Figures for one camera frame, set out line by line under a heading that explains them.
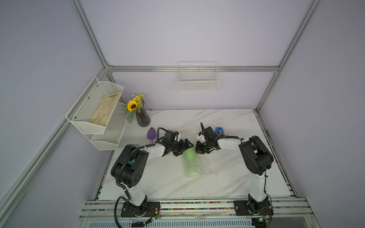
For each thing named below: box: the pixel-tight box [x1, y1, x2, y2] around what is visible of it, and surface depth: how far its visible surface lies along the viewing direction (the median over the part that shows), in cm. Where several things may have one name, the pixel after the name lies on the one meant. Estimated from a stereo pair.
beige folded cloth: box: [89, 91, 122, 127], surface depth 80 cm
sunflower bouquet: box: [123, 93, 145, 124], surface depth 92 cm
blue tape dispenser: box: [214, 126, 225, 136], surface depth 103 cm
